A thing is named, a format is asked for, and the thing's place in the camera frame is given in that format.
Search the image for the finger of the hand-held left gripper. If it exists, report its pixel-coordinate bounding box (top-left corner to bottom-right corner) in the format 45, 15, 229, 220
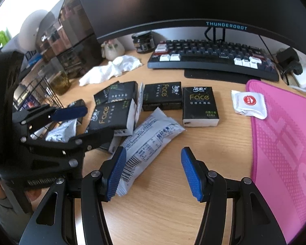
12, 104, 88, 133
68, 128, 115, 154

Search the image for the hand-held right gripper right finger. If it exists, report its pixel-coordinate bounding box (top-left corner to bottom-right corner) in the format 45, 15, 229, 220
181, 147, 287, 245

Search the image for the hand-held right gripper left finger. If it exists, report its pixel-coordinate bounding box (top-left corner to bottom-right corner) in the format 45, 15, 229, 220
19, 146, 128, 245

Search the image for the black wire basket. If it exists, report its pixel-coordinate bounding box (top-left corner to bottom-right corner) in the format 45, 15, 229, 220
13, 77, 79, 143

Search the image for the white snack packet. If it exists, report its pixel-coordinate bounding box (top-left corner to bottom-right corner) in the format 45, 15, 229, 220
44, 119, 78, 143
136, 82, 144, 127
116, 107, 186, 197

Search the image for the black pocket tissue pack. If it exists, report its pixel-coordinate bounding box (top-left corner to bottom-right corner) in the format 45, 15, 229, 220
182, 87, 220, 127

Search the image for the pile of black tissue packs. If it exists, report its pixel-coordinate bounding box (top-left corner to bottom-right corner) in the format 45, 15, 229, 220
68, 81, 183, 155

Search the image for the wooden desktop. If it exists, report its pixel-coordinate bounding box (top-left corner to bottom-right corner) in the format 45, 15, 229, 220
41, 47, 306, 245

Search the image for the clear glass jar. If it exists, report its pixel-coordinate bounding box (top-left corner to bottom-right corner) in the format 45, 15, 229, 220
39, 64, 72, 96

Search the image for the white crumpled cloth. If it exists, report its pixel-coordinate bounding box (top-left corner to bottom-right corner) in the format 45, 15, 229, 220
79, 55, 143, 87

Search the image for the cream ceramic vase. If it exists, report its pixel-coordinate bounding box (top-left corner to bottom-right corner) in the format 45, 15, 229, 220
101, 39, 125, 62

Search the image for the smoked acrylic cosmetic organizer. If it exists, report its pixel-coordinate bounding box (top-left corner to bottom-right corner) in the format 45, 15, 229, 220
36, 0, 104, 78

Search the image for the white round fan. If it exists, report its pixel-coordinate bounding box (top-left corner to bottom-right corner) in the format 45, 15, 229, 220
17, 10, 51, 50

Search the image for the white sachet with red circle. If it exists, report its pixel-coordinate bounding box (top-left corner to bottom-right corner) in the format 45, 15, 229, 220
231, 90, 268, 119

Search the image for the pink mouse mat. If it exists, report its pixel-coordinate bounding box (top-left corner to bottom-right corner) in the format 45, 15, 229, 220
245, 80, 306, 244

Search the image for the black jar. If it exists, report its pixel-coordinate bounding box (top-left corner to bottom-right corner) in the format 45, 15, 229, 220
132, 31, 156, 54

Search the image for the dark mechanical keyboard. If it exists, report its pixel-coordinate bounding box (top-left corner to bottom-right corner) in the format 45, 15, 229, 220
147, 39, 280, 82

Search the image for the black power adapter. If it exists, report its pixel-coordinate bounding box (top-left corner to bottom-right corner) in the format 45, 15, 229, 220
275, 47, 303, 76

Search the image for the black curved monitor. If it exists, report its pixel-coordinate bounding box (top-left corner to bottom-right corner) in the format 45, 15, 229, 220
70, 0, 306, 84

